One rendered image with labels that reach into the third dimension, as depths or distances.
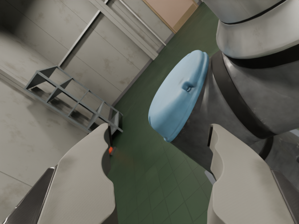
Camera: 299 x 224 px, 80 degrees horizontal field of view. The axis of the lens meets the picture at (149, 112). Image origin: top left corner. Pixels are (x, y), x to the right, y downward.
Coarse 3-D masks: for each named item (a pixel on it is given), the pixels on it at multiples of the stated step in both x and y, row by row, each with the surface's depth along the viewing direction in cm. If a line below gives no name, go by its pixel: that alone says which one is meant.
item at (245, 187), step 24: (216, 144) 10; (240, 144) 10; (216, 168) 9; (240, 168) 8; (264, 168) 8; (216, 192) 7; (240, 192) 7; (264, 192) 7; (216, 216) 6; (240, 216) 6; (264, 216) 6; (288, 216) 6
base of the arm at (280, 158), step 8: (272, 136) 24; (280, 136) 25; (288, 136) 26; (296, 136) 27; (272, 144) 23; (280, 144) 24; (288, 144) 25; (296, 144) 25; (264, 152) 22; (272, 152) 23; (280, 152) 23; (288, 152) 25; (296, 152) 25; (264, 160) 23; (272, 160) 23; (280, 160) 23; (288, 160) 23; (296, 160) 25; (272, 168) 23; (280, 168) 23; (288, 168) 23; (296, 168) 23; (288, 176) 23; (296, 176) 23; (296, 184) 23
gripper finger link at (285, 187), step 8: (280, 176) 8; (280, 184) 7; (288, 184) 7; (288, 192) 7; (296, 192) 7; (288, 200) 7; (296, 200) 7; (288, 208) 6; (296, 208) 6; (296, 216) 6
